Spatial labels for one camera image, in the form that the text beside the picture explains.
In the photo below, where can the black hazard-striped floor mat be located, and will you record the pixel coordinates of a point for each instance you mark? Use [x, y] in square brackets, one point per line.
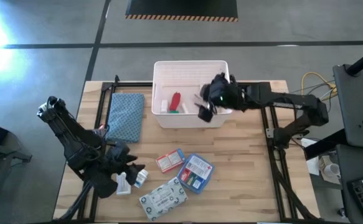
[181, 7]

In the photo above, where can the red white bandage box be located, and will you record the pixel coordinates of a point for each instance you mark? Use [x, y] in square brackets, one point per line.
[170, 160]

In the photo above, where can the white plastic basket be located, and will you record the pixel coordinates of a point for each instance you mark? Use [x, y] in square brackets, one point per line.
[184, 123]

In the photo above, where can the white patterned wipes pack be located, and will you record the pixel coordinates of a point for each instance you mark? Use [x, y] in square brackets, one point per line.
[164, 199]

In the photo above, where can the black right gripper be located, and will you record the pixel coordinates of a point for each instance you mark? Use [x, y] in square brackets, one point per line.
[221, 91]

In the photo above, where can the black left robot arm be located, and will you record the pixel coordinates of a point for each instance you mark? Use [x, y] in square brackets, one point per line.
[66, 133]

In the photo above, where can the small bottle blue label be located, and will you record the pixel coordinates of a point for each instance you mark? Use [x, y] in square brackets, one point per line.
[142, 178]

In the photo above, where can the white paper sheet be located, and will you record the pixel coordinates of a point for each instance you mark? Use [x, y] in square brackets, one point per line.
[312, 165]

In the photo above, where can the black side desk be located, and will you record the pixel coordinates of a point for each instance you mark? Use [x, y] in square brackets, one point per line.
[358, 102]

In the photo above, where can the white cup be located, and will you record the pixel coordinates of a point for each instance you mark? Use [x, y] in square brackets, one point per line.
[332, 169]

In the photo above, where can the red tube green cap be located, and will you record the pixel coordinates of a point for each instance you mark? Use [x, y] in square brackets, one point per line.
[175, 101]

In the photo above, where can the blue patterned cloth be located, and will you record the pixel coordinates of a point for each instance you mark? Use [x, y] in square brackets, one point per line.
[125, 115]

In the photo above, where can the blue first aid case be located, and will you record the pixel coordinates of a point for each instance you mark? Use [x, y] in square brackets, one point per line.
[196, 172]

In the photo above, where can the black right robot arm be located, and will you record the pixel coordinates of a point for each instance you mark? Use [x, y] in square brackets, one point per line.
[287, 99]

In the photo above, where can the large white pill bottle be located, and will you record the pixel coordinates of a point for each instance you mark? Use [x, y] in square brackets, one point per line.
[123, 187]

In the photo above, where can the black metal table frame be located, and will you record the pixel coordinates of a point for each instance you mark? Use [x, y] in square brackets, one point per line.
[128, 84]

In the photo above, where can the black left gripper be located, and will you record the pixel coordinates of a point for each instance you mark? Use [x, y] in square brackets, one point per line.
[119, 157]

